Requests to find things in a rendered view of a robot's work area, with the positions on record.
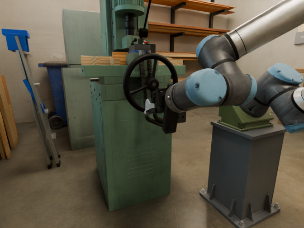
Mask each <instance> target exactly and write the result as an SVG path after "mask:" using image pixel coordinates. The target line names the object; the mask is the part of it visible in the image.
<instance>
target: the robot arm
mask: <svg viewBox="0 0 304 228"><path fill-rule="evenodd" d="M302 24H304V0H283V1H281V2H279V3H278V4H276V5H274V6H272V7H271V8H269V9H267V10H266V11H264V12H262V13H261V14H259V15H257V16H256V17H254V18H252V19H251V20H249V21H247V22H245V23H244V24H242V25H240V26H239V27H237V28H235V29H234V30H232V31H230V32H228V33H225V34H224V35H222V36H218V35H209V36H207V37H205V38H204V39H203V40H202V41H201V42H200V43H199V44H198V46H197V49H196V56H197V58H198V62H199V63H200V64H201V66H202V68H203V69H202V70H199V71H196V72H194V73H193V74H191V75H190V76H189V77H187V78H185V79H183V80H181V81H179V82H177V83H176V84H168V85H167V88H161V89H155V90H154V91H152V92H151V93H152V102H154V103H152V104H151V103H150V101H149V99H147V100H146V104H145V111H144V113H145V114H146V115H149V114H154V113H156V114H157V113H161V114H162V113H164V116H163V125H162V130H163V132H164V133H165V134H168V133H175V132H176V127H177V121H178V114H179V113H181V112H185V111H189V110H193V109H197V108H203V107H218V106H233V105H234V106H239V107H240V108H241V109H242V110H243V111H244V112H245V113H246V114H248V115H250V116H252V117H256V118H259V117H261V116H263V115H264V114H265V113H266V112H267V110H268V109H269V107H271V109H272V110H273V112H274V113H275V114H276V116H277V118H278V119H279V120H280V122H281V123H282V125H283V127H284V128H285V129H286V130H287V131H288V132H289V133H299V132H302V131H304V87H300V86H299V84H301V83H302V82H303V78H302V76H301V75H300V74H299V73H298V72H297V71H296V70H295V69H294V68H292V67H290V66H288V65H286V64H283V63H276V64H274V65H273V66H271V67H270V68H269V69H267V71H266V72H264V73H263V74H262V75H261V76H260V77H259V78H258V79H257V80H255V78H254V77H253V76H251V75H249V74H243V73H242V72H241V70H240V69H239V67H238V65H237V64H236V62H235V61H236V60H238V59H240V58H241V57H243V56H244V55H246V54H248V53H250V52H252V51H254V50H256V49H257V48H259V47H261V46H263V45H265V44H267V43H269V42H270V41H272V40H274V39H276V38H278V37H280V36H281V35H283V34H285V33H287V32H289V31H291V30H293V29H295V28H296V27H298V26H300V25H302Z"/></svg>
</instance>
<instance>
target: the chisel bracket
mask: <svg viewBox="0 0 304 228"><path fill-rule="evenodd" d="M134 38H136V39H137V41H136V42H132V41H133V40H134ZM131 43H134V44H138V36H131V35H127V36H125V37H123V38H121V45H122V50H128V48H129V46H131Z"/></svg>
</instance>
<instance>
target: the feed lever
mask: <svg viewBox="0 0 304 228"><path fill-rule="evenodd" d="M151 1H152V0H149V3H148V8H147V13H146V18H145V23H144V27H143V28H140V29H139V37H140V39H142V38H147V36H148V29H147V28H146V24H147V18H148V14H149V10H150V5H151Z"/></svg>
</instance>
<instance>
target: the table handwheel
mask: <svg viewBox="0 0 304 228"><path fill-rule="evenodd" d="M148 59H154V63H153V70H152V76H151V77H150V78H147V79H146V80H145V82H144V84H145V85H144V86H142V87H140V88H138V89H135V90H133V91H131V92H130V90H129V78H130V75H131V73H132V71H133V69H134V68H135V67H136V65H137V64H139V63H140V62H142V61H145V60H148ZM158 60H159V61H161V62H163V63H164V64H165V65H166V66H167V67H168V68H169V70H170V72H171V75H172V80H173V84H176V83H177V82H178V76H177V72H176V69H175V67H174V66H173V64H172V63H171V62H170V61H169V60H168V59H167V58H166V57H164V56H163V55H160V54H157V53H145V54H143V55H140V56H138V57H137V58H135V59H134V60H133V61H132V62H131V63H130V64H129V66H128V67H127V69H126V71H125V74H124V77H123V90H124V94H125V96H126V99H127V100H128V102H129V103H130V104H131V105H132V106H133V107H134V108H135V109H137V110H139V111H141V112H144V111H145V107H144V106H141V105H140V104H138V103H137V102H136V101H135V100H134V99H133V97H132V95H133V94H135V93H137V92H139V91H142V90H144V89H146V88H147V89H149V90H155V89H159V81H158V79H156V78H155V74H156V67H157V61H158ZM137 83H138V84H139V85H142V82H141V78H139V79H138V80H137Z"/></svg>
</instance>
